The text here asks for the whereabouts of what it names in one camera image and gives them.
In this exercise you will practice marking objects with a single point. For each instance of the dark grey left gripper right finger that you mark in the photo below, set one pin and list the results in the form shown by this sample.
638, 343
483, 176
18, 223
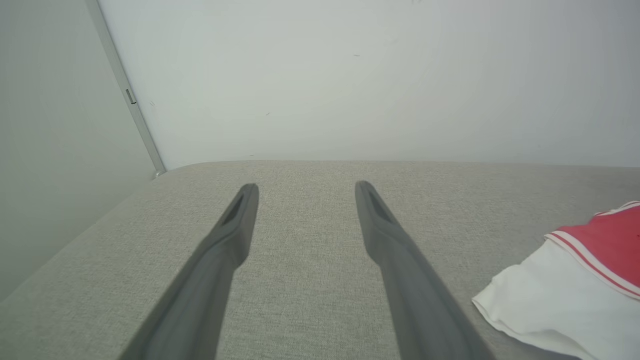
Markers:
420, 305

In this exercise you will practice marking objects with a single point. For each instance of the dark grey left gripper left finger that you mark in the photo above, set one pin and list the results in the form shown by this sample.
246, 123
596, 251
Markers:
200, 305

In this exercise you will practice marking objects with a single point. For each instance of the red and white cloth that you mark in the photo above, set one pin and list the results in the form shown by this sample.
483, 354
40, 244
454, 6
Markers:
550, 295

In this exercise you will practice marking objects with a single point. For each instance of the grey metal pole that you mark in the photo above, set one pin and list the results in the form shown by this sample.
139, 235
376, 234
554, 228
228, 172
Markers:
130, 95

